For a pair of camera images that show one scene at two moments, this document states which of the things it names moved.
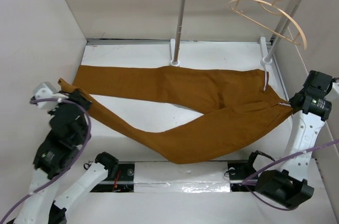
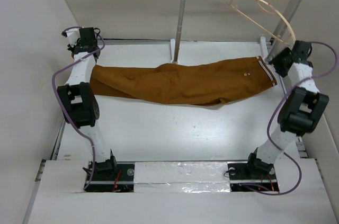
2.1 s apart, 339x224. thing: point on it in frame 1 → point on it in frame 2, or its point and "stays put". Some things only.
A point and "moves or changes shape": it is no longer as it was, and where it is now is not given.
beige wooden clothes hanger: x=273 y=4 → x=230 y=2
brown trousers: x=237 y=105 moves or changes shape
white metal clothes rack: x=175 y=53 stays put
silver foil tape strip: x=168 y=177 stays put
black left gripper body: x=87 y=103 → x=78 y=45
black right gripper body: x=291 y=101 → x=279 y=61
